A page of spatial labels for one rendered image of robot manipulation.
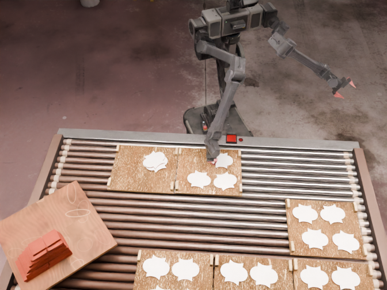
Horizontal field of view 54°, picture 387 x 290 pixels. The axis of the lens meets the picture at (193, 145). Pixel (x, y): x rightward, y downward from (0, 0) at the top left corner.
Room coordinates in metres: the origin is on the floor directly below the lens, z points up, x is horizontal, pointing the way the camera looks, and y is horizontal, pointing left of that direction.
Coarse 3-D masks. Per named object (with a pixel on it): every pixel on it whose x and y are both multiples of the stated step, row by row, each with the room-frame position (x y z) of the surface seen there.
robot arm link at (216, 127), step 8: (232, 72) 1.61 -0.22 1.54; (224, 80) 1.61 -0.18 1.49; (232, 80) 1.62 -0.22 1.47; (232, 88) 1.57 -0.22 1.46; (224, 96) 1.57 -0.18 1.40; (232, 96) 1.56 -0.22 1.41; (224, 104) 1.53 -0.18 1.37; (224, 112) 1.51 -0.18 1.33; (216, 120) 1.49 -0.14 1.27; (224, 120) 1.49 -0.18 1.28; (216, 128) 1.46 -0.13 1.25; (216, 136) 1.44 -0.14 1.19
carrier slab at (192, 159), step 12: (180, 156) 1.49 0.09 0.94; (192, 156) 1.49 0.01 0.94; (204, 156) 1.49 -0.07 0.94; (180, 168) 1.39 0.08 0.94; (192, 168) 1.39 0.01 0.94; (204, 168) 1.39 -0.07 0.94; (216, 168) 1.39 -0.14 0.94; (228, 168) 1.39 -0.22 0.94; (240, 168) 1.39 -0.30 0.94; (180, 180) 1.30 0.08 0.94; (240, 180) 1.29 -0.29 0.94; (180, 192) 1.21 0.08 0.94; (192, 192) 1.21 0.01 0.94; (204, 192) 1.21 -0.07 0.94; (216, 192) 1.21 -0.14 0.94; (228, 192) 1.21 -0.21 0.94
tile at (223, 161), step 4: (220, 156) 1.48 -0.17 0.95; (224, 156) 1.48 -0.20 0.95; (228, 156) 1.48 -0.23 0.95; (220, 160) 1.44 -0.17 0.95; (224, 160) 1.44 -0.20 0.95; (228, 160) 1.44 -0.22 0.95; (232, 160) 1.44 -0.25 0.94; (216, 164) 1.41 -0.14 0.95; (220, 164) 1.41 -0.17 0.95; (224, 164) 1.41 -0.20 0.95; (228, 164) 1.41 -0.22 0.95
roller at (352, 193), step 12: (60, 180) 1.33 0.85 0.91; (72, 180) 1.32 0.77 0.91; (84, 180) 1.32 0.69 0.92; (96, 180) 1.32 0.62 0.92; (264, 192) 1.23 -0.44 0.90; (276, 192) 1.22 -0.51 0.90; (288, 192) 1.22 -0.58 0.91; (300, 192) 1.22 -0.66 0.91; (312, 192) 1.21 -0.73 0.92; (324, 192) 1.21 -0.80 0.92; (336, 192) 1.21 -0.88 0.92; (348, 192) 1.21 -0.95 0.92; (360, 192) 1.21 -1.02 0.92
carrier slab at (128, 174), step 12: (120, 156) 1.49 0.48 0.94; (132, 156) 1.49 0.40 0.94; (144, 156) 1.49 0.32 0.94; (168, 156) 1.49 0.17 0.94; (120, 168) 1.40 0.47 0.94; (132, 168) 1.40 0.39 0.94; (144, 168) 1.39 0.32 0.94; (168, 168) 1.39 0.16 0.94; (120, 180) 1.30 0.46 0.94; (132, 180) 1.30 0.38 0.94; (144, 180) 1.30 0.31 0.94; (156, 180) 1.30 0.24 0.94; (168, 180) 1.30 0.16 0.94; (144, 192) 1.22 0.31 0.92; (156, 192) 1.21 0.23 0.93; (168, 192) 1.21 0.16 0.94
